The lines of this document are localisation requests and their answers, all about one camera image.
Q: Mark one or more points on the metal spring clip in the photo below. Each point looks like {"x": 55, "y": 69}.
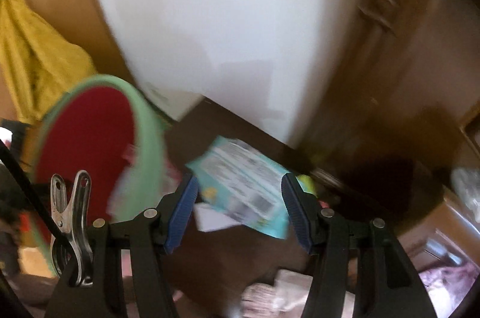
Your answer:
{"x": 69, "y": 213}

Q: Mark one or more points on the dark wooden headboard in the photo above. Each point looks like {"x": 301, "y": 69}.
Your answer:
{"x": 401, "y": 111}

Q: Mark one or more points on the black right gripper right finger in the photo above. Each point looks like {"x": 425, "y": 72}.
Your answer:
{"x": 387, "y": 283}

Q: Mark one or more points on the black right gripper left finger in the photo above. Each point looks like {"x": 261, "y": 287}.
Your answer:
{"x": 152, "y": 233}

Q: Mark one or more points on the green red plastic trash bin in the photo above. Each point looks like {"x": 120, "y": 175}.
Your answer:
{"x": 106, "y": 127}

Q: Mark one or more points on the purple lace bedding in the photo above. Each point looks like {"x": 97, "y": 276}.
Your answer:
{"x": 448, "y": 285}

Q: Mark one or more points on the teal wet wipes package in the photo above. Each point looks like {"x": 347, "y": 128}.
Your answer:
{"x": 243, "y": 184}

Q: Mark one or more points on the yellow fleece garment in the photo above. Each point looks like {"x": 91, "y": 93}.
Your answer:
{"x": 38, "y": 64}

